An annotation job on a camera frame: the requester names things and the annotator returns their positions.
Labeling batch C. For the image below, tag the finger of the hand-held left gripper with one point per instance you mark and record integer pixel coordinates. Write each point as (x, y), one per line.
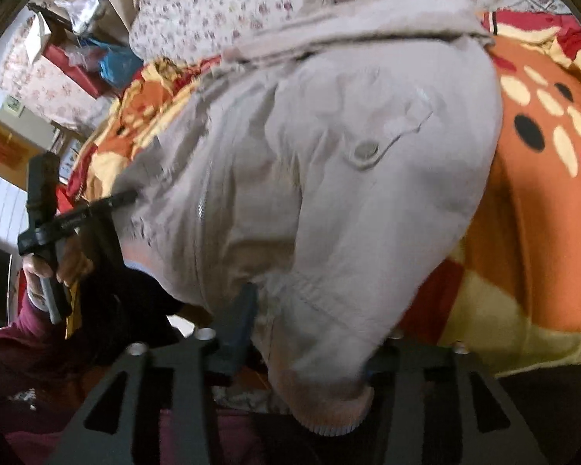
(101, 203)
(43, 184)

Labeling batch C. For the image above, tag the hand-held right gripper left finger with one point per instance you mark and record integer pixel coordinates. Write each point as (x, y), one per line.
(239, 319)

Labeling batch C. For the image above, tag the beige jacket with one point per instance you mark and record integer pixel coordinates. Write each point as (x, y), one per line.
(319, 179)

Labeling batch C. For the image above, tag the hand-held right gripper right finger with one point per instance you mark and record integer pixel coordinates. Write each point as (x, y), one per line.
(402, 373)

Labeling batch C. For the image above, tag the person's maroon top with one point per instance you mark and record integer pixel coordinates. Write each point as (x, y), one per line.
(261, 441)

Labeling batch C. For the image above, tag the white paper bag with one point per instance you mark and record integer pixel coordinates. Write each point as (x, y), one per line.
(36, 41)

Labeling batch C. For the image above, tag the person's left hand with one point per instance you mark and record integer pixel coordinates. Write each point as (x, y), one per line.
(75, 264)

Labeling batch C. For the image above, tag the dark cloth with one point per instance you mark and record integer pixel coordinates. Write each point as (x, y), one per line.
(126, 310)

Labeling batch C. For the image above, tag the floral cloth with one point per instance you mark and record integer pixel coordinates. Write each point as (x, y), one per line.
(43, 92)

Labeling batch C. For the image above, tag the clear plastic bag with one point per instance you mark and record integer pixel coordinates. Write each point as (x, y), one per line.
(80, 51)

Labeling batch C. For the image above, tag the person's left forearm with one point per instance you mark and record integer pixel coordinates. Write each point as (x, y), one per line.
(14, 348)

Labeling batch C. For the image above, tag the floral quilt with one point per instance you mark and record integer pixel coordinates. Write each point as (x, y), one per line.
(198, 9)

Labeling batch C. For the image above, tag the red bag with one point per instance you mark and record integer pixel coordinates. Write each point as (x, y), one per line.
(77, 77)

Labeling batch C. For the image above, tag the blue plastic bag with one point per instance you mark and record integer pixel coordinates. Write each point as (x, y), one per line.
(121, 68)

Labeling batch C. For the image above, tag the silver foil bag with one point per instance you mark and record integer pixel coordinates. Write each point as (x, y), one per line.
(84, 12)

